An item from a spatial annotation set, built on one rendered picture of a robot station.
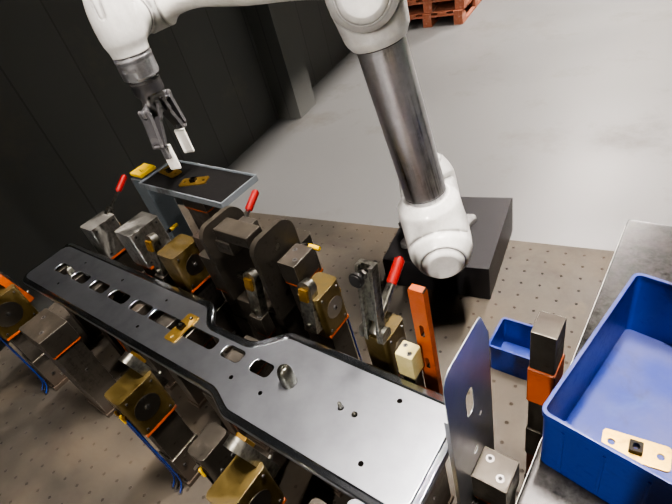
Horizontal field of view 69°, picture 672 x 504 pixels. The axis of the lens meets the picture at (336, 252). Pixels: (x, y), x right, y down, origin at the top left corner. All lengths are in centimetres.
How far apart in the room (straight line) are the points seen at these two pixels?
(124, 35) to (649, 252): 119
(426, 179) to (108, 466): 108
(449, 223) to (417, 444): 52
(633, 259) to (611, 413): 36
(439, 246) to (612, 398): 48
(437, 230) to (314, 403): 49
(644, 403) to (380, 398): 41
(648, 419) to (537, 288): 69
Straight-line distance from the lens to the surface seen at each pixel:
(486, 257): 141
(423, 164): 109
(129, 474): 144
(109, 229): 169
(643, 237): 117
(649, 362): 94
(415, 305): 82
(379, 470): 85
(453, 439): 61
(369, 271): 83
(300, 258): 105
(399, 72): 100
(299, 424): 93
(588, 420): 86
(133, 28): 126
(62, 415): 170
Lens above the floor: 176
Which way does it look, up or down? 38 degrees down
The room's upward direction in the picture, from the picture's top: 17 degrees counter-clockwise
